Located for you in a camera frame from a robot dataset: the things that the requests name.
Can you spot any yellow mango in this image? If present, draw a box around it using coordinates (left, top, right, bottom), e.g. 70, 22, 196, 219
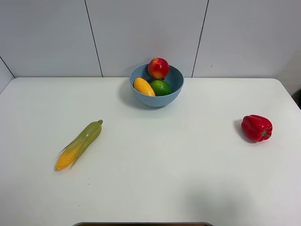
133, 78, 155, 97

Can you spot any blue plastic bowl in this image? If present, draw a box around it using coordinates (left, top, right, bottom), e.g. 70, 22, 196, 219
129, 64, 184, 107

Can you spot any red bell pepper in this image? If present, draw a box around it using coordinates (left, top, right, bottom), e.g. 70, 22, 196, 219
241, 115, 273, 143

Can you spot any corn cob with green husk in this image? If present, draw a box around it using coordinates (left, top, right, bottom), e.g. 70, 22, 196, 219
55, 120, 103, 171

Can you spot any green lime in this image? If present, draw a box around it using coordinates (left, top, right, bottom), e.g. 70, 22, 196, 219
150, 80, 171, 96

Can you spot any red apple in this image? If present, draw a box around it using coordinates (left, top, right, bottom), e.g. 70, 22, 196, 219
148, 58, 169, 80

